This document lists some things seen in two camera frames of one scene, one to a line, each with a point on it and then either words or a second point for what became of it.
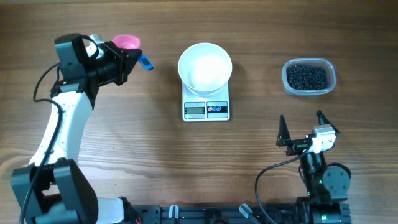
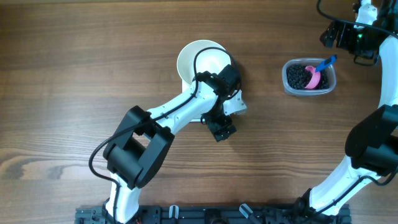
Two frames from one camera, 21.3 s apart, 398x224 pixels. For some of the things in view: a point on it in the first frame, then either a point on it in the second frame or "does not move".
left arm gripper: x=119 y=56 → x=214 y=126
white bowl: x=204 y=69 does not move
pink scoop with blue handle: x=132 y=42 → x=316 y=76
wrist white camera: x=324 y=138 → x=367 y=14
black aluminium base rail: x=211 y=214 does not move
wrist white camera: x=92 y=48 → x=235 y=104
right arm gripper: x=284 y=139 → x=345 y=30
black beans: x=306 y=77 does not move
